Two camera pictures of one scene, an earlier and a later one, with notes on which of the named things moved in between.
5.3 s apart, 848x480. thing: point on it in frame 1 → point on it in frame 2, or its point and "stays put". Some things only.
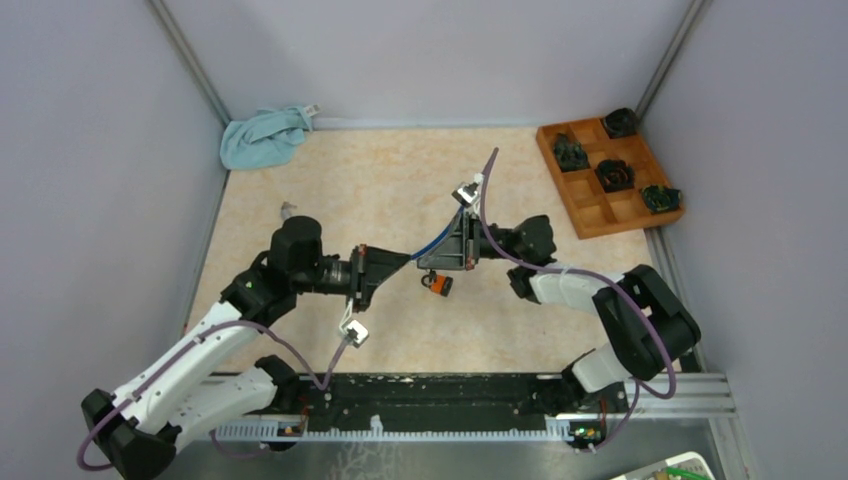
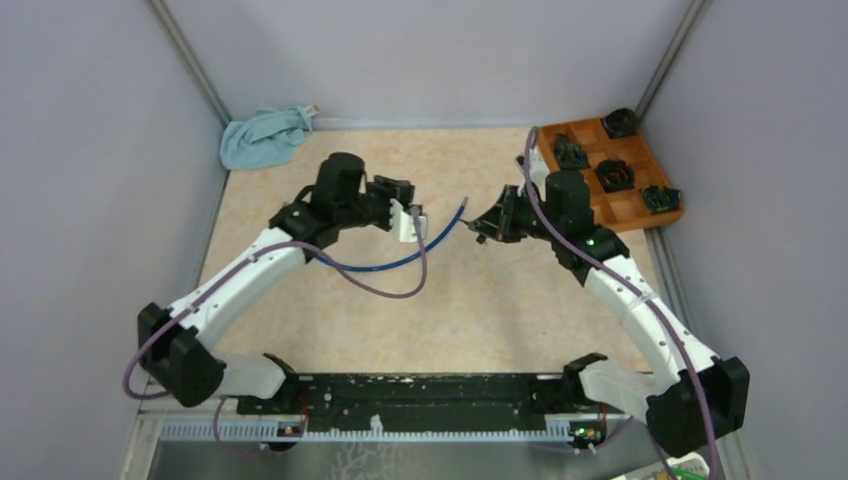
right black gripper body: x=473 y=241 → x=522 y=217
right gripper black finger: x=449 y=251 → x=491 y=223
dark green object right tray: x=660 y=199 stays put
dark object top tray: x=621 y=122 stays put
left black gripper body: x=358 y=277 → x=375 y=202
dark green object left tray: x=570 y=155 stays put
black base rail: x=435 y=397 stays put
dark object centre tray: x=615 y=175 stays put
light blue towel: x=266 y=139 stays put
